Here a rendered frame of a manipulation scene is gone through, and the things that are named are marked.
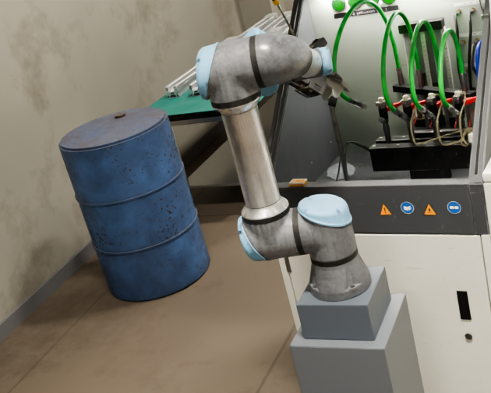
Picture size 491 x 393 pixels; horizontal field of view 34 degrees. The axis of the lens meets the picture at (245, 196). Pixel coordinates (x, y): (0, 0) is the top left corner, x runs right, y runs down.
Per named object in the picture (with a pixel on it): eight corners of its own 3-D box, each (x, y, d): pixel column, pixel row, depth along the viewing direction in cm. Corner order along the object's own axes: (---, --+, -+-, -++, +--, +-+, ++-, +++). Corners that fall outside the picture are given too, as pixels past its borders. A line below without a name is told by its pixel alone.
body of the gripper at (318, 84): (309, 100, 232) (277, 81, 226) (316, 73, 234) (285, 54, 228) (325, 95, 226) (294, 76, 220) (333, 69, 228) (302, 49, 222)
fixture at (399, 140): (376, 191, 257) (368, 147, 251) (386, 178, 265) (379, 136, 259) (482, 189, 239) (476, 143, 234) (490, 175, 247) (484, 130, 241)
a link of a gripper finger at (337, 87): (344, 105, 233) (319, 92, 229) (349, 87, 234) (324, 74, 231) (350, 104, 230) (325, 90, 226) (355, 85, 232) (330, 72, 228)
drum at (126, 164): (129, 253, 463) (83, 115, 431) (222, 242, 447) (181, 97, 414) (92, 308, 412) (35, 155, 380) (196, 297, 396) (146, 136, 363)
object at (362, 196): (281, 231, 256) (270, 187, 250) (287, 225, 259) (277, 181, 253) (475, 235, 224) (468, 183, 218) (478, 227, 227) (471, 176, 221)
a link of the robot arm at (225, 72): (306, 264, 187) (252, 41, 166) (245, 273, 190) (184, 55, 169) (310, 240, 198) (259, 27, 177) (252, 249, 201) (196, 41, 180)
